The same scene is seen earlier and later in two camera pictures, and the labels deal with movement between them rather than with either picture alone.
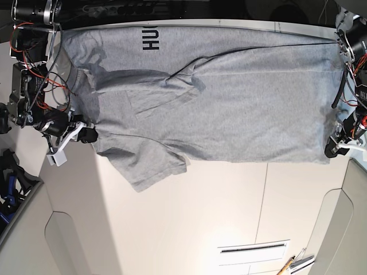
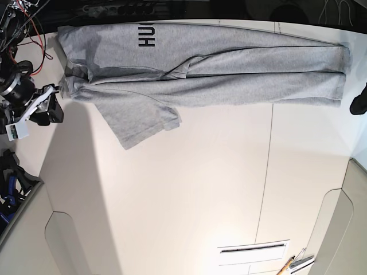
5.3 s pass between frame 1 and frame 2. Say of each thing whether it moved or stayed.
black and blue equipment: stayed
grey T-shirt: moved
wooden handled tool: stayed
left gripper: moved
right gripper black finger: moved
